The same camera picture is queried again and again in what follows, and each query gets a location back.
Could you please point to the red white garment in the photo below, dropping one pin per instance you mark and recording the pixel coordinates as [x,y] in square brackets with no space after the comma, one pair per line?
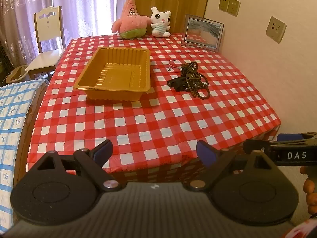
[304,230]

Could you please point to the small waste basket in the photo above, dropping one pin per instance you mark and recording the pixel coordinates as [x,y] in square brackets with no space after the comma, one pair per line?
[16,74]

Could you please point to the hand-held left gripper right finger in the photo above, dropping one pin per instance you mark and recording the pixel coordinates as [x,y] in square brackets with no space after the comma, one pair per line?
[205,153]

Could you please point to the black folding rack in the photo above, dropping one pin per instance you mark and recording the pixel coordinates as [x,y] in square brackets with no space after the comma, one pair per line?
[3,62]

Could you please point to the purple lace curtain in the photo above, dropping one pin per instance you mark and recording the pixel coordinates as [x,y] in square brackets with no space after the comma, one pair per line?
[81,7]

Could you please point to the glass sand picture frame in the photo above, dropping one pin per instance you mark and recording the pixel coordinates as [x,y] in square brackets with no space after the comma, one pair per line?
[203,32]

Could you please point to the gold plastic tray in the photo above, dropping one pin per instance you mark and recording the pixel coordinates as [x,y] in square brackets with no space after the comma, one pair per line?
[116,76]

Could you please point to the red white checkered tablecloth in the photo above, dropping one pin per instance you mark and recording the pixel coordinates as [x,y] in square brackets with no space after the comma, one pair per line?
[148,119]

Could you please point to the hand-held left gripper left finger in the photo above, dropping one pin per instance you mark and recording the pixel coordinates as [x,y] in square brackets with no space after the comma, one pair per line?
[102,151]

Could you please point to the white rabbit plush toy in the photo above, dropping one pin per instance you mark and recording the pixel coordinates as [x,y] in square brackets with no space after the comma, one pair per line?
[160,21]

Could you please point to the beige wall socket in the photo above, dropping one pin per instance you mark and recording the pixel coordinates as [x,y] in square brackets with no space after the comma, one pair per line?
[234,7]
[275,29]
[223,3]

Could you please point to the blue patterned white blanket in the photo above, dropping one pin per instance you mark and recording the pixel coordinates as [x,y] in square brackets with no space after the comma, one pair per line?
[12,119]

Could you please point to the wooden door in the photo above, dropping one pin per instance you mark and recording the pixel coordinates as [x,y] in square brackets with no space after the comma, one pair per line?
[171,0]

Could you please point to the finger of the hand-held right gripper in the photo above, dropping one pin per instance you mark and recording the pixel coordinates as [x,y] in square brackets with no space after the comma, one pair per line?
[252,145]
[288,137]

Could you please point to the white wooden chair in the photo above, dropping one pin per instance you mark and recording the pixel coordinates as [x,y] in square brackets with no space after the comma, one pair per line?
[47,54]

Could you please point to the person's right hand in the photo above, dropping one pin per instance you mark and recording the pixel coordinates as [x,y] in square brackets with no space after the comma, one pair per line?
[310,186]

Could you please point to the pink starfish plush toy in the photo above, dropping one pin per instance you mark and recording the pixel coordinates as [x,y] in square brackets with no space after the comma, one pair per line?
[131,21]

